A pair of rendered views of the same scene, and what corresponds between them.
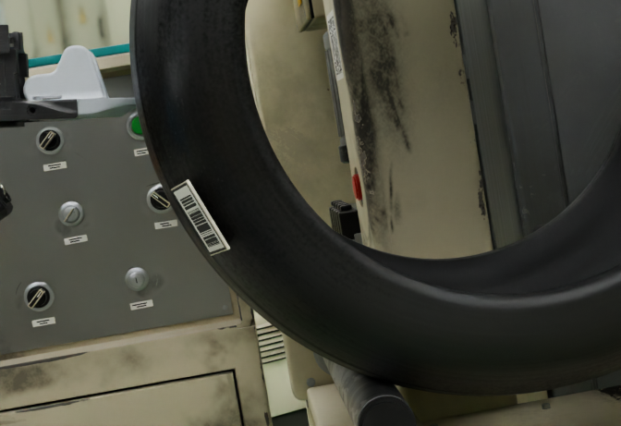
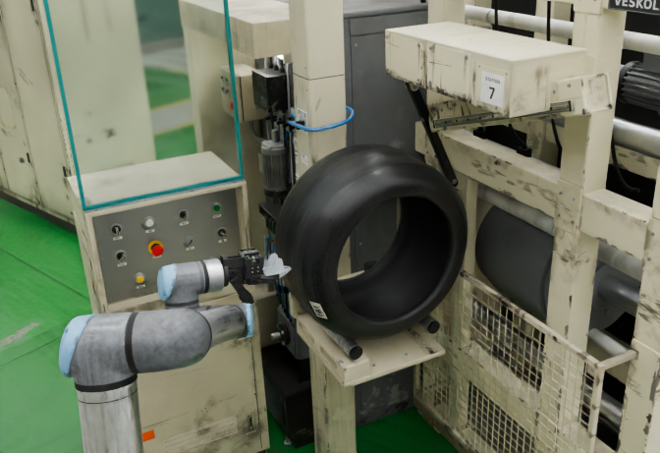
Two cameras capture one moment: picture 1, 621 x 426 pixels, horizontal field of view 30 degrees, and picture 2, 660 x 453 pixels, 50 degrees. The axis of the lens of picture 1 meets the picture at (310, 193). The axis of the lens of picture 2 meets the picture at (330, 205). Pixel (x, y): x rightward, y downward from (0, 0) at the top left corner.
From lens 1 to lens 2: 1.46 m
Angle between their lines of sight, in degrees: 29
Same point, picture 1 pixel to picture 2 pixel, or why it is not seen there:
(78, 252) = (191, 253)
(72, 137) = (191, 212)
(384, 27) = not seen: hidden behind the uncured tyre
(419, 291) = (368, 323)
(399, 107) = not seen: hidden behind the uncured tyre
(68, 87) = (275, 269)
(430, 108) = not seen: hidden behind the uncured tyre
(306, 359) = (298, 307)
